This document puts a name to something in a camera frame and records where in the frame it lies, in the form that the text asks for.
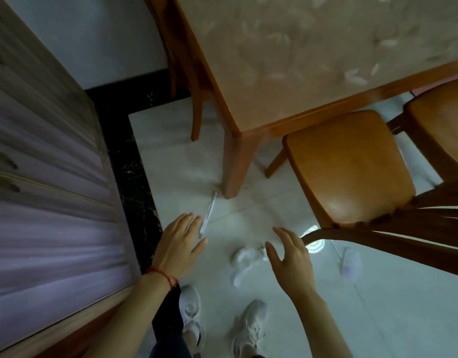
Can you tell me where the person's right hand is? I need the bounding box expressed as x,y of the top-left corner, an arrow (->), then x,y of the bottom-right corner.
265,226 -> 321,305

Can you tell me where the person's left hand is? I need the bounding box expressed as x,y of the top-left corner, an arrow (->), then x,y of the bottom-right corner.
153,213 -> 209,279

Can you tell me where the person's right forearm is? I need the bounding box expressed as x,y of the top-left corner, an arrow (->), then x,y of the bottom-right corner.
289,291 -> 355,358

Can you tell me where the person's left forearm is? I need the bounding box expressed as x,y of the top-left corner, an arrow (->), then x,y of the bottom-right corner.
74,270 -> 179,358

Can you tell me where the crumpled white tissue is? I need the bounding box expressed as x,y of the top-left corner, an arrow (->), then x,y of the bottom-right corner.
229,245 -> 270,288

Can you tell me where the white plastic wrapper strip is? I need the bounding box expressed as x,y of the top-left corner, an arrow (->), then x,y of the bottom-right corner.
199,190 -> 218,239

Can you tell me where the white sneaker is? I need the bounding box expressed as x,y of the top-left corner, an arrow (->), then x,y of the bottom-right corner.
231,299 -> 269,358
178,285 -> 206,357

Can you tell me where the white paper scrap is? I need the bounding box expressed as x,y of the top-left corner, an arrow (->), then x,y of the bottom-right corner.
340,248 -> 362,283

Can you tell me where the dark trouser leg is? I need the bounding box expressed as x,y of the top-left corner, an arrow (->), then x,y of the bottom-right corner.
149,283 -> 194,358

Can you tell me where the wooden dining table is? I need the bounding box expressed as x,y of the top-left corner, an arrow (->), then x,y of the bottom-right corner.
147,0 -> 458,200

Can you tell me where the wooden chair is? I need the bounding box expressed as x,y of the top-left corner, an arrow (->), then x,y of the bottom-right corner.
142,0 -> 211,142
265,110 -> 458,277
386,77 -> 458,183

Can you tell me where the wooden slatted cabinet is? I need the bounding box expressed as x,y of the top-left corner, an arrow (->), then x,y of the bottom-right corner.
0,0 -> 142,358

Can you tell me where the red string bracelet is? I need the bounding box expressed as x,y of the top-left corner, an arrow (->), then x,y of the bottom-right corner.
145,265 -> 179,291

